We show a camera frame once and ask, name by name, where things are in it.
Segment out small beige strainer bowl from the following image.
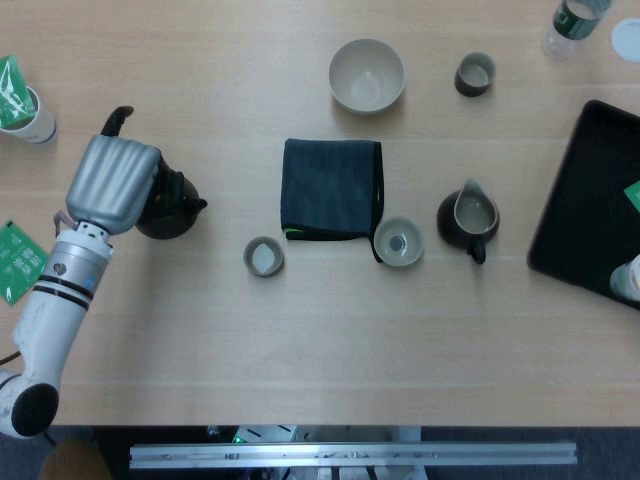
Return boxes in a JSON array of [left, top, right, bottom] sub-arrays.
[[372, 215, 425, 267]]

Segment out white paper cup blue stripe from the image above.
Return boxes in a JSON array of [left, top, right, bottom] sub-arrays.
[[0, 84, 58, 147]]

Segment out aluminium rail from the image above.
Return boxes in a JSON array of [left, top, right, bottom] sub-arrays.
[[129, 440, 579, 470]]

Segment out black plastic tray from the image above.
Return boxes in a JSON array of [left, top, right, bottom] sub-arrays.
[[527, 99, 640, 310]]

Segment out large beige bowl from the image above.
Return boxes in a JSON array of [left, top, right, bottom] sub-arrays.
[[328, 38, 406, 115]]

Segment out black teapot with handle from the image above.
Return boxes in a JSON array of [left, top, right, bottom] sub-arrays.
[[134, 164, 209, 240]]

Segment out white green paper cup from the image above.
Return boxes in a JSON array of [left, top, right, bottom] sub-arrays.
[[609, 253, 640, 301]]

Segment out dark brown ceramic teacup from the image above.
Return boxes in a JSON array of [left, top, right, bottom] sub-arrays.
[[453, 52, 498, 98], [243, 236, 286, 278]]

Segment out clear bottle with green label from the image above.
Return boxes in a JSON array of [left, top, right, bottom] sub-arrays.
[[542, 0, 614, 61]]

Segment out dark grey folded cloth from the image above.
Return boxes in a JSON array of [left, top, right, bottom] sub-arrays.
[[281, 138, 386, 264]]

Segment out dark brown ceramic pitcher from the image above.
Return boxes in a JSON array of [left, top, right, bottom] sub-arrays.
[[436, 178, 501, 265]]

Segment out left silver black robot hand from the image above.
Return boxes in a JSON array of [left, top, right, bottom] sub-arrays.
[[64, 104, 189, 237]]

